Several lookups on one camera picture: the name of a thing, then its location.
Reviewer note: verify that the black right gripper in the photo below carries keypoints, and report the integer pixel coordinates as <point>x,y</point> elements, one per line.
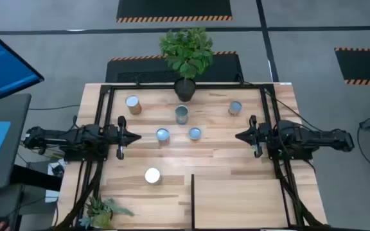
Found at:
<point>259,138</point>

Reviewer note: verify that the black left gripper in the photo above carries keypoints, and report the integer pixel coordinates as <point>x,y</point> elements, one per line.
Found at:
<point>120,141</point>

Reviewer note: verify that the orange label tin can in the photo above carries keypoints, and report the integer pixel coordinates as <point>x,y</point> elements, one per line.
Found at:
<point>235,107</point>

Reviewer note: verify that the tan label tin can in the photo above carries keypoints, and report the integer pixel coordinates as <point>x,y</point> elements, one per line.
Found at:
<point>133,104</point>

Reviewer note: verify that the white label tin can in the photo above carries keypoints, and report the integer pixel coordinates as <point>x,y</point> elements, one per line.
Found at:
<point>153,176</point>

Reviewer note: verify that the small silver top tin can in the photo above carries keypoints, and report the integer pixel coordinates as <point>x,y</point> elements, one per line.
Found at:
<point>195,133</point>

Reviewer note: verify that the teal label tin can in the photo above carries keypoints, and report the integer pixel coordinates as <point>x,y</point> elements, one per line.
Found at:
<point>181,114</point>

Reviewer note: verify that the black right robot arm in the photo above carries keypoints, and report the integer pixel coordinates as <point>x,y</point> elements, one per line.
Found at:
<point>313,139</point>

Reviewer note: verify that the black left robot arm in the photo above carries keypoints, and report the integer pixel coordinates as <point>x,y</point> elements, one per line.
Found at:
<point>59,137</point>

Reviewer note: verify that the black floor mat striped edge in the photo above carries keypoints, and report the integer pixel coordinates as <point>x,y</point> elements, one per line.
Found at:
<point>172,8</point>
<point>140,69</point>
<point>365,64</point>

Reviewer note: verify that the small succulent plant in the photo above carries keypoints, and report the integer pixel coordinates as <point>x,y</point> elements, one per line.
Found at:
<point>100,213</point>

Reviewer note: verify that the leafy green potted plant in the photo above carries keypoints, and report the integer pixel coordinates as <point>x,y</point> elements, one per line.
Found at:
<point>186,54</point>

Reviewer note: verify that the black stand base bar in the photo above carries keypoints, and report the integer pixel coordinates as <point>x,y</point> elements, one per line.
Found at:
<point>37,178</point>

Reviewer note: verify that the computer monitor blue screen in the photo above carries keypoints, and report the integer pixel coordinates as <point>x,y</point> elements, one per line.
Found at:
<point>2,64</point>

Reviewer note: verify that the black computer mouse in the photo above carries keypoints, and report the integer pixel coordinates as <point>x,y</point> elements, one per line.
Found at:
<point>0,219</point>

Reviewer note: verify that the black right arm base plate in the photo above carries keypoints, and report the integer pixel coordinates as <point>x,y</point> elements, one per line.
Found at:
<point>300,156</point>

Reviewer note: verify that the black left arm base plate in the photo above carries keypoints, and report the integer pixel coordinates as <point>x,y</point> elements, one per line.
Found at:
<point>75,157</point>

